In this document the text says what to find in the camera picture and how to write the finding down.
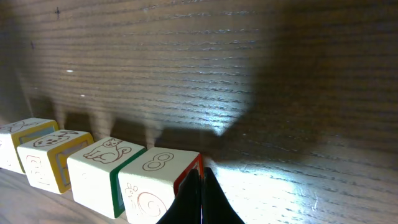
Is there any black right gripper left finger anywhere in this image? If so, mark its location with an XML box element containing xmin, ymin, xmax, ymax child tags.
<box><xmin>157</xmin><ymin>169</ymin><xmax>201</xmax><ymax>224</ymax></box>

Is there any blue-edged wooden block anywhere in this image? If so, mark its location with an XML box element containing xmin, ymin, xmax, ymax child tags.
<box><xmin>17</xmin><ymin>129</ymin><xmax>94</xmax><ymax>194</ymax></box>

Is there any green-edged wooden block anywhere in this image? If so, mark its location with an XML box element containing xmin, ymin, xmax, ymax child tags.
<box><xmin>67</xmin><ymin>137</ymin><xmax>146</xmax><ymax>219</ymax></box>

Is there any red-edged spiral block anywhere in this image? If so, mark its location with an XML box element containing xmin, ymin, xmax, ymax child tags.
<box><xmin>118</xmin><ymin>147</ymin><xmax>203</xmax><ymax>223</ymax></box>

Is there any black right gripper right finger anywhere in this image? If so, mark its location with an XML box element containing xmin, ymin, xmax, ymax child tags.
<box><xmin>201</xmin><ymin>167</ymin><xmax>244</xmax><ymax>224</ymax></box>

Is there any green O wooden block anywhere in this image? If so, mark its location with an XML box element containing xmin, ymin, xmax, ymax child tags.
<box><xmin>1</xmin><ymin>118</ymin><xmax>58</xmax><ymax>174</ymax></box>

